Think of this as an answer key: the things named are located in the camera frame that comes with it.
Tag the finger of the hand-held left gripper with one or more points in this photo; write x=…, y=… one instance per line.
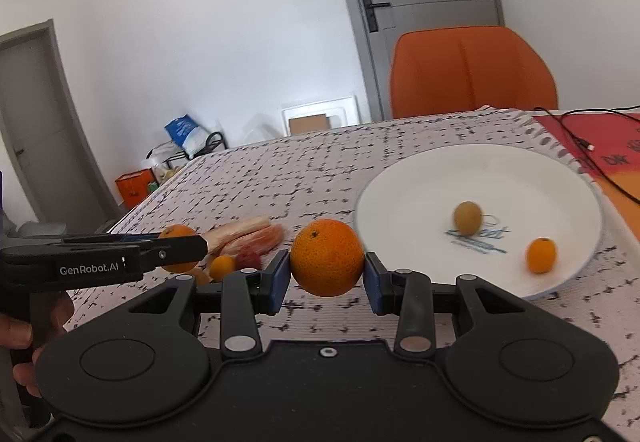
x=110, y=239
x=175, y=252

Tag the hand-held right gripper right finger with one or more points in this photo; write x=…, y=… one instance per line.
x=374, y=283

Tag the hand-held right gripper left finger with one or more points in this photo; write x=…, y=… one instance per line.
x=277, y=283

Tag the large orange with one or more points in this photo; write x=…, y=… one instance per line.
x=327, y=257
x=178, y=230

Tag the brown longan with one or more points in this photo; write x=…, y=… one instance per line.
x=201, y=276
x=467, y=217

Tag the small red fruit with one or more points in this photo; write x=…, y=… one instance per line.
x=248, y=258

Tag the small kumquat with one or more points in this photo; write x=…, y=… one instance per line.
x=541, y=255
x=222, y=267

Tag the white plate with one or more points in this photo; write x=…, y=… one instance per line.
x=425, y=182

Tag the person's left hand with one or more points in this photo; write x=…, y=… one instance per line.
x=15, y=332

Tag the orange box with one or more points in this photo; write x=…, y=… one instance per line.
x=134, y=187

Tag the patterned white tablecloth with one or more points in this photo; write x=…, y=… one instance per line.
x=300, y=172

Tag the blue plastic bag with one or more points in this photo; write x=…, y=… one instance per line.
x=184, y=132

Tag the grey side door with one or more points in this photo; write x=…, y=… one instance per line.
x=40, y=122

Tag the clear plastic bag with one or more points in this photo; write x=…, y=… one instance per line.
x=262, y=129

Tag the cardboard box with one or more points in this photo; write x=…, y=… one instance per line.
x=309, y=124

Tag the white foam packaging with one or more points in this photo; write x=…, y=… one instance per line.
x=320, y=104

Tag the orange chair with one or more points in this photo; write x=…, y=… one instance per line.
x=470, y=72

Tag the red orange printed mat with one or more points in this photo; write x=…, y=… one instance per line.
x=620, y=137

